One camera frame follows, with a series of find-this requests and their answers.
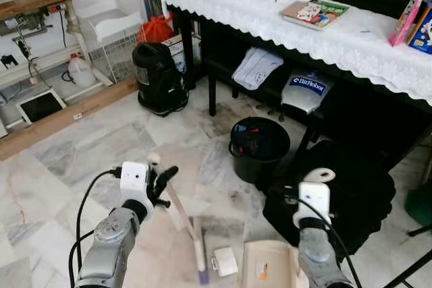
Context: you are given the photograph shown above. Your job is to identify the long-handled broom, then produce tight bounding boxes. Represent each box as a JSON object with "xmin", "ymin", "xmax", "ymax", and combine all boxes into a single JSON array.
[{"xmin": 147, "ymin": 153, "xmax": 211, "ymax": 286}]

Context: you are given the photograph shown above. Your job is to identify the long wooden floor beam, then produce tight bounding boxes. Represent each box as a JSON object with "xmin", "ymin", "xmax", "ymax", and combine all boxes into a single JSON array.
[{"xmin": 0, "ymin": 78, "xmax": 140, "ymax": 162}]

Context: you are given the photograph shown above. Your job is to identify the black plastic bucket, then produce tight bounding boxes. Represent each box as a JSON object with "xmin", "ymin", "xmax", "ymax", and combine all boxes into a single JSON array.
[{"xmin": 229, "ymin": 117, "xmax": 292, "ymax": 185}]

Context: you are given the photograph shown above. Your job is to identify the black vacuum cleaner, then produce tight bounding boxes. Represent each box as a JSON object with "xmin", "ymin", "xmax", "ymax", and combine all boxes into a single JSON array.
[{"xmin": 132, "ymin": 42, "xmax": 190, "ymax": 117}]

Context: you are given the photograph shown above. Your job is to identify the small white box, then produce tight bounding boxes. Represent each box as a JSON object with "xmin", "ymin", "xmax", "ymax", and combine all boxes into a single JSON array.
[{"xmin": 211, "ymin": 246, "xmax": 239, "ymax": 277}]

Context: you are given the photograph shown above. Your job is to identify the clear plastic jug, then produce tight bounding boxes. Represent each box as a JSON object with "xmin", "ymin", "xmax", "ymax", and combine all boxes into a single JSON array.
[{"xmin": 67, "ymin": 53, "xmax": 97, "ymax": 88}]

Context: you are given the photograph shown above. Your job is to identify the white framed tablet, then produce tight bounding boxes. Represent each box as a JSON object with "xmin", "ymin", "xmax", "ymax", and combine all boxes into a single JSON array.
[{"xmin": 15, "ymin": 86, "xmax": 67, "ymax": 125}]

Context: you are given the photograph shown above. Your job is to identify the green container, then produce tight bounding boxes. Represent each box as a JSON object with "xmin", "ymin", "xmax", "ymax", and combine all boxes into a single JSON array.
[{"xmin": 405, "ymin": 183, "xmax": 432, "ymax": 228}]

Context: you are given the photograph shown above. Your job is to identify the red bag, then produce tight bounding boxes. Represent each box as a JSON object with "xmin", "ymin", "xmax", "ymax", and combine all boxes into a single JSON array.
[{"xmin": 137, "ymin": 15, "xmax": 176, "ymax": 46}]

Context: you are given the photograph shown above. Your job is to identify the white tray rack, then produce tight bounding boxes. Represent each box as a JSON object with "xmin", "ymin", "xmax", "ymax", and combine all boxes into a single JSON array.
[{"xmin": 76, "ymin": 0, "xmax": 146, "ymax": 85}]

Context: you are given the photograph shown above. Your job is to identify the grey BitRobot bag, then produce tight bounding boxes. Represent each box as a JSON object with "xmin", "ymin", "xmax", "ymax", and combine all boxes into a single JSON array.
[{"xmin": 281, "ymin": 71, "xmax": 333, "ymax": 115}]

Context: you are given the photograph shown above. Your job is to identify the black metal stand legs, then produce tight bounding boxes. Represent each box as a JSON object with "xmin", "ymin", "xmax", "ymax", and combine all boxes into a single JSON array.
[{"xmin": 388, "ymin": 221, "xmax": 432, "ymax": 288}]

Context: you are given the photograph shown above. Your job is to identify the black table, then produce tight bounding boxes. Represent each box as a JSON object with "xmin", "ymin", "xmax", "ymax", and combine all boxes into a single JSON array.
[{"xmin": 167, "ymin": 0, "xmax": 432, "ymax": 171}]

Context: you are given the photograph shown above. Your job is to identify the large black bag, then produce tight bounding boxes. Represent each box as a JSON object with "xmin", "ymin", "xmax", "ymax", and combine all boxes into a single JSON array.
[{"xmin": 262, "ymin": 140, "xmax": 398, "ymax": 258}]

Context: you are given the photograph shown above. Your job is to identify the blue Love Letters box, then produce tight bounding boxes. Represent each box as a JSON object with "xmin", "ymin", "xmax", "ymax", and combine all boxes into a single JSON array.
[{"xmin": 408, "ymin": 5, "xmax": 432, "ymax": 54}]

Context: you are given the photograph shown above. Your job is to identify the wooden sewing table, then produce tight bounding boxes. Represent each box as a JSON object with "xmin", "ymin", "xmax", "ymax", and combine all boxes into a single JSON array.
[{"xmin": 0, "ymin": 0, "xmax": 112, "ymax": 110}]

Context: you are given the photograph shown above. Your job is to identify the pink box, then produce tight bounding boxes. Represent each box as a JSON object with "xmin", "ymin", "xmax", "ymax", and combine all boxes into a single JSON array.
[{"xmin": 389, "ymin": 0, "xmax": 432, "ymax": 47}]

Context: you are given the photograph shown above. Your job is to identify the white lace tablecloth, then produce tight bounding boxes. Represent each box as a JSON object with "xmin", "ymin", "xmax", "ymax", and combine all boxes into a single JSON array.
[{"xmin": 161, "ymin": 0, "xmax": 432, "ymax": 103}]

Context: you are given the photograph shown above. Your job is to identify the colourful picture book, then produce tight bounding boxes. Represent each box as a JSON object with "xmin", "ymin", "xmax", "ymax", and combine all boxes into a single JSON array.
[{"xmin": 280, "ymin": 0, "xmax": 352, "ymax": 31}]

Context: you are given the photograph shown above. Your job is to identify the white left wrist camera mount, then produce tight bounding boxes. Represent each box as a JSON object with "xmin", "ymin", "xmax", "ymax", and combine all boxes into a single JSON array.
[{"xmin": 119, "ymin": 161, "xmax": 151, "ymax": 202}]

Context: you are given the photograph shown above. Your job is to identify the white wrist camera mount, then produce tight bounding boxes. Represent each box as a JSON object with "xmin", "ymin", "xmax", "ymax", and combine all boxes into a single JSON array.
[
  {"xmin": 298, "ymin": 181, "xmax": 332, "ymax": 220},
  {"xmin": 119, "ymin": 161, "xmax": 151, "ymax": 202}
]

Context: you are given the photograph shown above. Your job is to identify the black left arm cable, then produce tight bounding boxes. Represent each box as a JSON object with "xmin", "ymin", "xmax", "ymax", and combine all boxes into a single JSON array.
[{"xmin": 67, "ymin": 165, "xmax": 124, "ymax": 288}]

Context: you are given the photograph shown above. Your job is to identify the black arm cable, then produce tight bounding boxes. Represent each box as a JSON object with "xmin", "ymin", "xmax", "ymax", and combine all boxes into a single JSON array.
[
  {"xmin": 67, "ymin": 165, "xmax": 124, "ymax": 288},
  {"xmin": 269, "ymin": 190, "xmax": 355, "ymax": 287}
]

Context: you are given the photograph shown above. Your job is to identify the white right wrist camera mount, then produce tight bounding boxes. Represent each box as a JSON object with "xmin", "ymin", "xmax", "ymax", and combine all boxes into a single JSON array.
[{"xmin": 298, "ymin": 181, "xmax": 332, "ymax": 220}]

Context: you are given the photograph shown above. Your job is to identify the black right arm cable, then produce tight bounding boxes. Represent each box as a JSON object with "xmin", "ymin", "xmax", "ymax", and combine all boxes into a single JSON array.
[{"xmin": 269, "ymin": 190, "xmax": 355, "ymax": 287}]

